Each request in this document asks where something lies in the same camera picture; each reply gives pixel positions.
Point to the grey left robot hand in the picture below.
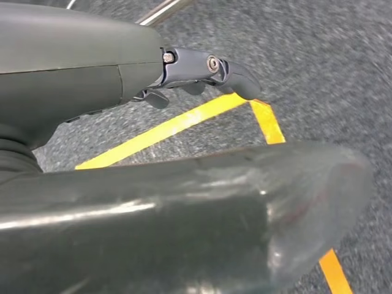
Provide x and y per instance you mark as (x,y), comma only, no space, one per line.
(76,61)

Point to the stainless steel workbench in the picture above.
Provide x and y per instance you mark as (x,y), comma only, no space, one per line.
(162,12)

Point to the yellow floor tape square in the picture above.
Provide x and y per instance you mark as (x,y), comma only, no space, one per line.
(171,128)

